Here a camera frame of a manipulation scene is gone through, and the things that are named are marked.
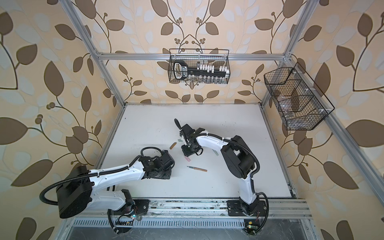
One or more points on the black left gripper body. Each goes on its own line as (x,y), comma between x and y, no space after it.
(165,174)

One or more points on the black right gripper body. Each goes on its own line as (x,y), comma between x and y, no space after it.
(188,150)

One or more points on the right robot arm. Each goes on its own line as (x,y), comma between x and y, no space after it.
(240,160)

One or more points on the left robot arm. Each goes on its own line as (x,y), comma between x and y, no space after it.
(87,189)

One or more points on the orange pen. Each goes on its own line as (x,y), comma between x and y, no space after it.
(196,168)

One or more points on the black tool with sockets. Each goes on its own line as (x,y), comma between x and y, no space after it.
(184,71)

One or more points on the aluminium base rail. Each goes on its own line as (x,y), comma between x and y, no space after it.
(220,208)

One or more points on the black wire basket back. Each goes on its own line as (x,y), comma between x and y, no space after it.
(217,57)

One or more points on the black wire basket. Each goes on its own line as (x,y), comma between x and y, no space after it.
(300,102)
(217,57)

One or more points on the black wire basket right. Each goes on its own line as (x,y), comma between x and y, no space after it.
(300,102)

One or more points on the aluminium frame post right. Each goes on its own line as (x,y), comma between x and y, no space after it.
(286,57)

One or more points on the aluminium frame post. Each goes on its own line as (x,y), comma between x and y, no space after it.
(286,57)
(69,9)

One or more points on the aluminium frame post left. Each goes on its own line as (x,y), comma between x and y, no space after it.
(69,9)

